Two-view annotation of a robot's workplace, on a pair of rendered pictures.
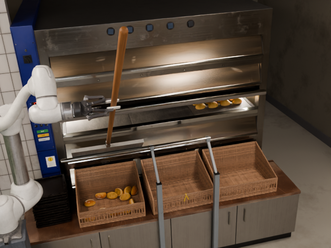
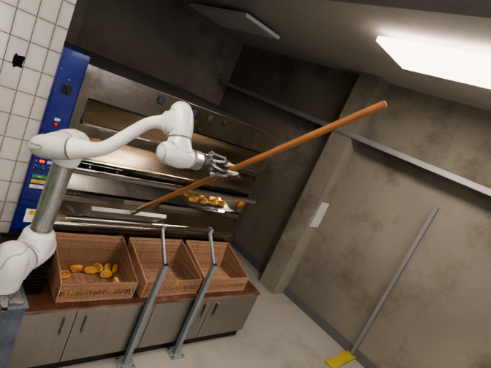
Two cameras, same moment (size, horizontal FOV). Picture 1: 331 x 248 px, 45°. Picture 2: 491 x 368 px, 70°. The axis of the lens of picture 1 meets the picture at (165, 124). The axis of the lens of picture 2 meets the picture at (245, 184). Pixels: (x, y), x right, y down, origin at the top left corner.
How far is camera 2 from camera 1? 126 cm
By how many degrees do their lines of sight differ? 33
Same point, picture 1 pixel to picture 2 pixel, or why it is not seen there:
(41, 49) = (84, 86)
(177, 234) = (153, 322)
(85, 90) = not seen: hidden behind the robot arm
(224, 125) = (210, 221)
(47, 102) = (186, 144)
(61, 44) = (109, 90)
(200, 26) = (230, 128)
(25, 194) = (44, 247)
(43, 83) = (188, 123)
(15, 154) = (58, 192)
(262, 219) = (225, 315)
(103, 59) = not seen: hidden behind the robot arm
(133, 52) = not seen: hidden behind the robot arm
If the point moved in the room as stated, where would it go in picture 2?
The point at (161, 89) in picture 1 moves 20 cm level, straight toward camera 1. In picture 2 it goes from (178, 172) to (185, 180)
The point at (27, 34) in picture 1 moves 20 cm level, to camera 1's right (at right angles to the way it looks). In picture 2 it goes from (80, 63) to (112, 77)
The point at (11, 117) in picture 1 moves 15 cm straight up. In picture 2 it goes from (114, 145) to (125, 113)
